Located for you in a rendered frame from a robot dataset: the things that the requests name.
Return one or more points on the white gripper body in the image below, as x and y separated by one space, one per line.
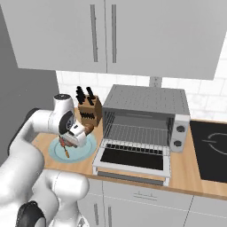
78 135

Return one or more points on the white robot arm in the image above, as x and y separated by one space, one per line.
20 165

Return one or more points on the kebab skewer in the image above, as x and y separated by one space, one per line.
65 151

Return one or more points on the toaster oven glass door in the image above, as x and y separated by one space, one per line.
133 158

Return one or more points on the silver toaster oven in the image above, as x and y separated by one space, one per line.
144 102

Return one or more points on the grey base cupboard door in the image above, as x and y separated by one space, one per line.
88 214
147 215

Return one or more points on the grey toaster oven knob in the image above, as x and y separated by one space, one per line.
178 143
181 129

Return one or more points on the light blue plate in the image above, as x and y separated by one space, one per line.
81 150

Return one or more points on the wooden knife block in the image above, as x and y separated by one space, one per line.
90 112

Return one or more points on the tall grey fridge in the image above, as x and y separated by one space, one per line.
26 94

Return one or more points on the wide grey drawer front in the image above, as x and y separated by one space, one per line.
165 196

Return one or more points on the black hob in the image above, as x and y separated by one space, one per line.
211 153

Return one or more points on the grey wall socket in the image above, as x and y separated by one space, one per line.
155 81

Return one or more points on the grey wall cupboard door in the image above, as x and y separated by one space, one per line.
165 35
53 32

